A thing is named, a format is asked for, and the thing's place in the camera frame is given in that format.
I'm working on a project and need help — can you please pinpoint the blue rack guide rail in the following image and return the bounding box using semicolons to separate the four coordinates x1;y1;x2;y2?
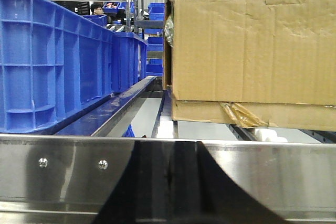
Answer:
56;76;162;137

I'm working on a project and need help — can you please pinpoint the person with glasses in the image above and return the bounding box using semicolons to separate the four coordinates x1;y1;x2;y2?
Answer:
90;3;104;15

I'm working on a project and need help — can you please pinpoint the stainless steel shelf rail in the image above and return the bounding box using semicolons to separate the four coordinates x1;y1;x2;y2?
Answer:
1;134;335;223

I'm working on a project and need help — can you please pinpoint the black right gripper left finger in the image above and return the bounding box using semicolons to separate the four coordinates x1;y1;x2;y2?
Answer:
93;141;167;223

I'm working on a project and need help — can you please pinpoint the worn cardboard box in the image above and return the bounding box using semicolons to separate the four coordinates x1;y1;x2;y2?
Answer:
163;0;335;131

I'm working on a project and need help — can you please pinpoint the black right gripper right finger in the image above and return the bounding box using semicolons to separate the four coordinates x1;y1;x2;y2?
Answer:
168;142;287;223

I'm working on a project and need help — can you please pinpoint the blue crate on rack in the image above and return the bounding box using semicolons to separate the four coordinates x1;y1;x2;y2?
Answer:
1;0;148;133

